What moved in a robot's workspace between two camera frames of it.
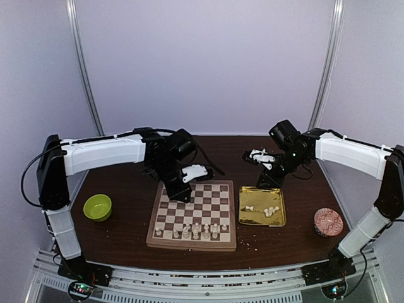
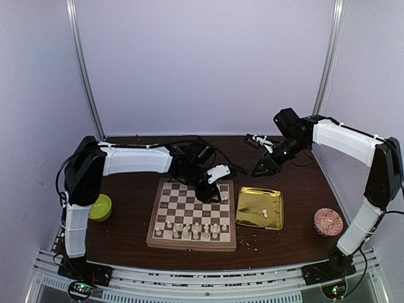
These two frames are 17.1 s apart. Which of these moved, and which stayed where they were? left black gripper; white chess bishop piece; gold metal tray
Moved: left black gripper
Stayed: white chess bishop piece; gold metal tray
